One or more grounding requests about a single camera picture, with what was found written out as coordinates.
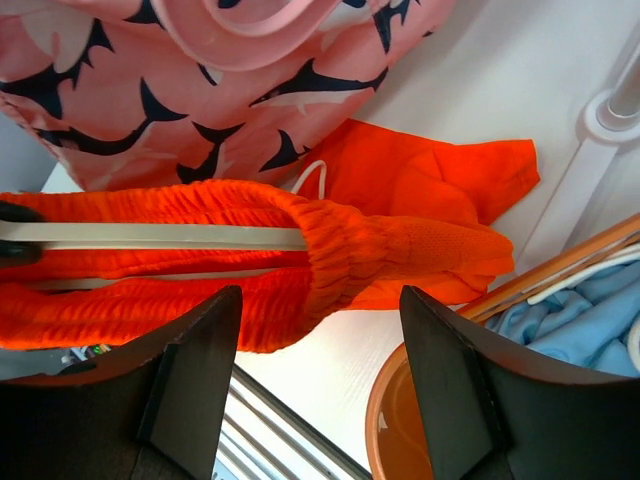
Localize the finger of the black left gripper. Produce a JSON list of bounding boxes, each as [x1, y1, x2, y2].
[[0, 201, 43, 223], [0, 240, 43, 269]]

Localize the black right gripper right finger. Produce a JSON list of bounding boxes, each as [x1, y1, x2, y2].
[[400, 286, 639, 479]]

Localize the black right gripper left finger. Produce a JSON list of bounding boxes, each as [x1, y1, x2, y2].
[[1, 286, 243, 479]]

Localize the beige plastic hanger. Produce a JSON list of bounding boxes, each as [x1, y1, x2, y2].
[[0, 219, 309, 292]]

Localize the light blue shorts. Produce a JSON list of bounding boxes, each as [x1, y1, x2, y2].
[[486, 245, 639, 378]]

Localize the pink patterned shorts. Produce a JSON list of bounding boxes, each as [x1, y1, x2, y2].
[[1, 1, 454, 191]]

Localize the orange shorts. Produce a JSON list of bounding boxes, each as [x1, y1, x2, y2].
[[1, 120, 540, 353]]

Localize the pink plastic hanger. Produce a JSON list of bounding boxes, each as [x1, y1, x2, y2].
[[152, 1, 338, 72]]

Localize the orange plastic basket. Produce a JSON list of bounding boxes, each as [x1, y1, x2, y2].
[[365, 216, 639, 479]]

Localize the silver clothes rack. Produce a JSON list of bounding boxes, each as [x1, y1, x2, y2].
[[517, 27, 639, 273]]

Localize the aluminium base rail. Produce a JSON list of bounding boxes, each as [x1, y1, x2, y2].
[[212, 365, 372, 480]]

